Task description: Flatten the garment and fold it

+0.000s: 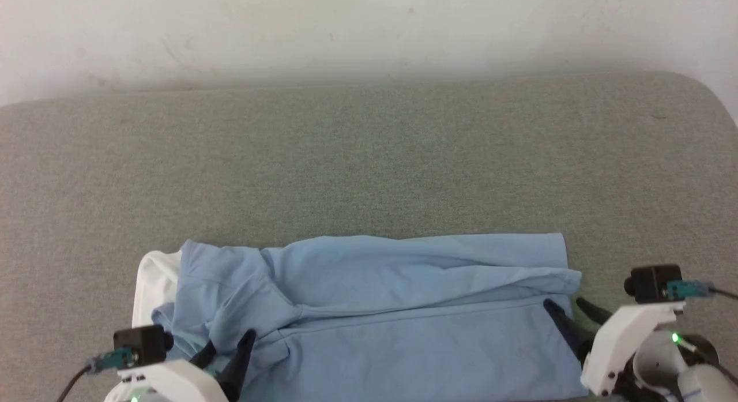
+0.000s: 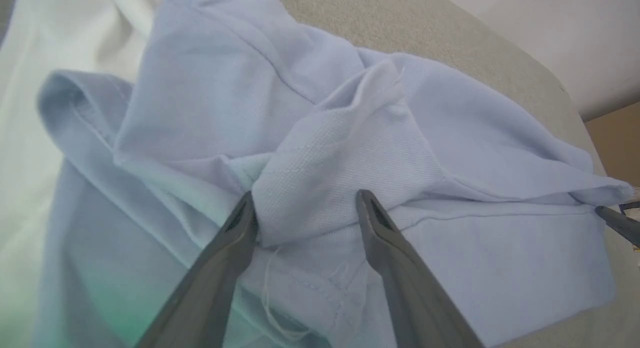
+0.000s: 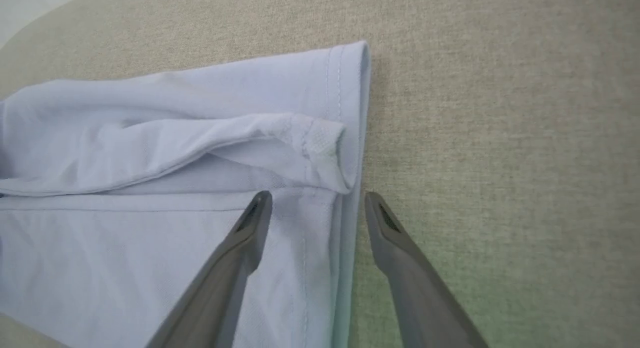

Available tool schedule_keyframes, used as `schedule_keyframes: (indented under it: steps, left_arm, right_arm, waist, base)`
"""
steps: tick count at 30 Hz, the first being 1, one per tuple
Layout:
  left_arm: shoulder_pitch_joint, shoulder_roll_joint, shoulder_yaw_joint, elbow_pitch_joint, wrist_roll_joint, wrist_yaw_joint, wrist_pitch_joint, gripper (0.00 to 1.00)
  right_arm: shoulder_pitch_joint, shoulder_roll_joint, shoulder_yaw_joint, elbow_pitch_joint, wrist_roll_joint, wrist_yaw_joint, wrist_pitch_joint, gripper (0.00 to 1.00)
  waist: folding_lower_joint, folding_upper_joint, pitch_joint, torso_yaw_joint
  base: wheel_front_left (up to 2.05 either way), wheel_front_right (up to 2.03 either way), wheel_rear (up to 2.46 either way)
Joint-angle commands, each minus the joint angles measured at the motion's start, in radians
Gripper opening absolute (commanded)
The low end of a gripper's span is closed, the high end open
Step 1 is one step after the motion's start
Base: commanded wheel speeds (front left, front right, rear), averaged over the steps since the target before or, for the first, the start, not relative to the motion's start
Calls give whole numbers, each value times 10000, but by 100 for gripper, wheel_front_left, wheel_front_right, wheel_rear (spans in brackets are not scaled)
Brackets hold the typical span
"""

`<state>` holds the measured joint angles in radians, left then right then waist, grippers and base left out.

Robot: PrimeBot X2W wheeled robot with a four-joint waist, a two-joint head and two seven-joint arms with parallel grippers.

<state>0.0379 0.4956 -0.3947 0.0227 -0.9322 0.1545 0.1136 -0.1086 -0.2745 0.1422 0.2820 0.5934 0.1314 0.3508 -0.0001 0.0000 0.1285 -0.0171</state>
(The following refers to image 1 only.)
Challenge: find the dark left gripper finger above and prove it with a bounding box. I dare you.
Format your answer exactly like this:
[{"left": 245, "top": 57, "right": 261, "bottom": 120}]
[
  {"left": 189, "top": 340, "right": 218, "bottom": 369},
  {"left": 217, "top": 329, "right": 257, "bottom": 402}
]

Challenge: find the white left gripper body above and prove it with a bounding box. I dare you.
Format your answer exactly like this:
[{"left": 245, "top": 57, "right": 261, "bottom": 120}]
[{"left": 105, "top": 358, "right": 230, "bottom": 402}]

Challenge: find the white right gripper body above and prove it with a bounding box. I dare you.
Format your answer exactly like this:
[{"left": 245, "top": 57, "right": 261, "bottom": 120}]
[{"left": 579, "top": 301, "right": 685, "bottom": 397}]

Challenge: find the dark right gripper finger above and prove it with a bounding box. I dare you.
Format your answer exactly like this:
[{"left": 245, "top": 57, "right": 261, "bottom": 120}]
[
  {"left": 543, "top": 299, "right": 594, "bottom": 363},
  {"left": 575, "top": 296, "right": 613, "bottom": 326}
]

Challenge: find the light blue white garment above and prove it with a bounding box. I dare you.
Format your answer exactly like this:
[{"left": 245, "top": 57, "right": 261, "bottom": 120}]
[{"left": 132, "top": 233, "right": 584, "bottom": 402}]

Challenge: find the grey-green fabric sofa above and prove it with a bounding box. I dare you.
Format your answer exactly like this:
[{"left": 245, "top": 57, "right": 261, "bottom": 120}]
[{"left": 0, "top": 72, "right": 738, "bottom": 402}]

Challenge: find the black cable teal plug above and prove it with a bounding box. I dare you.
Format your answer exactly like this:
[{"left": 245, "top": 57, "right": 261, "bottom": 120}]
[
  {"left": 665, "top": 280, "right": 738, "bottom": 302},
  {"left": 56, "top": 348, "right": 137, "bottom": 402}
]

